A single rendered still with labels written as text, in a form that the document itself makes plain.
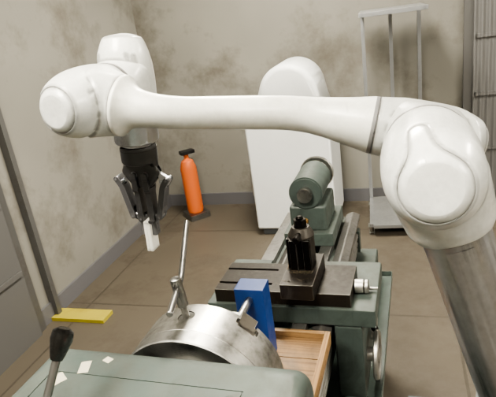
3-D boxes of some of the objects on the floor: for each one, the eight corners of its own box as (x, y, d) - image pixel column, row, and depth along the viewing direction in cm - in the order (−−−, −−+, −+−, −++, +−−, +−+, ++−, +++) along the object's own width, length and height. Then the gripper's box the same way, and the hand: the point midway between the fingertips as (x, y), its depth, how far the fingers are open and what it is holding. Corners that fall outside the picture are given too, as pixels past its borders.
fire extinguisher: (215, 209, 498) (205, 145, 475) (205, 221, 473) (194, 153, 450) (189, 210, 506) (177, 146, 484) (178, 222, 481) (164, 155, 458)
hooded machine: (344, 207, 461) (333, 51, 414) (338, 235, 409) (323, 60, 361) (271, 209, 482) (252, 60, 434) (255, 235, 429) (232, 70, 382)
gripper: (174, 139, 104) (187, 243, 113) (119, 138, 108) (135, 239, 117) (158, 149, 97) (173, 258, 106) (99, 148, 101) (119, 254, 110)
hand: (151, 234), depth 110 cm, fingers closed
